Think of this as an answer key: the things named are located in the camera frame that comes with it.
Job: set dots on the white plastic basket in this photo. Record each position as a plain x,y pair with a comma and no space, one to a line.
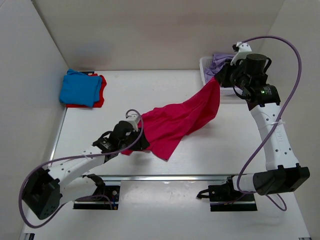
204,63

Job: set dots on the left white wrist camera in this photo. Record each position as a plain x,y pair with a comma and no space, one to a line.
134,120

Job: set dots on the magenta t shirt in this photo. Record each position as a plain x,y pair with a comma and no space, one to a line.
164,127

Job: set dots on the blue folded t shirt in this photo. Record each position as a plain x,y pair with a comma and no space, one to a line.
80,89

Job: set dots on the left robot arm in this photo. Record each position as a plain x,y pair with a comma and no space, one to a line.
47,189

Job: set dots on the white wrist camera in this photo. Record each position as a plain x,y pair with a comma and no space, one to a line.
134,120
242,49

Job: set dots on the lavender t shirt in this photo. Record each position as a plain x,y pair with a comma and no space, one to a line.
217,62

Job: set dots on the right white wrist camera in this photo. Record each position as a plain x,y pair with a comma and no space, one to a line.
242,49

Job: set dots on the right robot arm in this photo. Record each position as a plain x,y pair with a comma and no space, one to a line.
283,173

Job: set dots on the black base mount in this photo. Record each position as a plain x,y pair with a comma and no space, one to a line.
224,198
105,197

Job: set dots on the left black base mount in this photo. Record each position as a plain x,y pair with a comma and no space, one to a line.
105,197

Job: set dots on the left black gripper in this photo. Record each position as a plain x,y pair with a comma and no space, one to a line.
142,144

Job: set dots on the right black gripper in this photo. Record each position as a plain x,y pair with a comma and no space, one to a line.
222,76

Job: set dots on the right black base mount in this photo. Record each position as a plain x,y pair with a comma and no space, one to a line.
224,198

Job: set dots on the red folded t shirt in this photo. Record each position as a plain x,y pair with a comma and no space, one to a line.
97,104

